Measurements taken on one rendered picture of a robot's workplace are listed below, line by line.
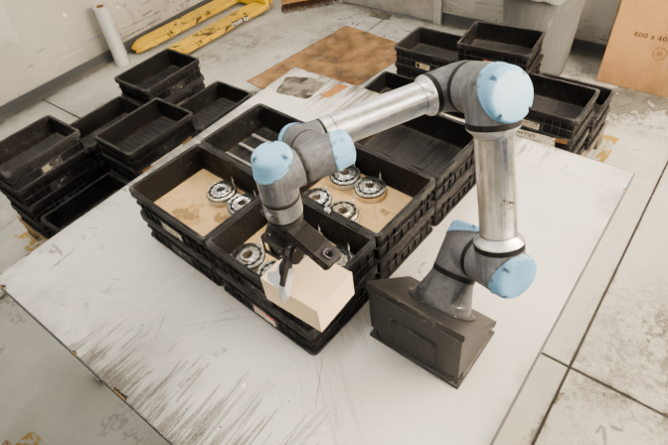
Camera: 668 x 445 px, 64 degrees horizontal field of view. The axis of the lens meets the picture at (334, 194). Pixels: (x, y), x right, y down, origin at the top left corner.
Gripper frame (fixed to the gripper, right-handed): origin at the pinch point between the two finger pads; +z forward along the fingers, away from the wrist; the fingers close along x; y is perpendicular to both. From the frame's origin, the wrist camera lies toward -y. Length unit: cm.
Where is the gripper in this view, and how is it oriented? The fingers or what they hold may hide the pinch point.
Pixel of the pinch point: (307, 281)
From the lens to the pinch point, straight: 118.7
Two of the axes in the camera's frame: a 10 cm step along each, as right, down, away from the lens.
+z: 1.1, 7.3, 6.7
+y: -7.9, -3.4, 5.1
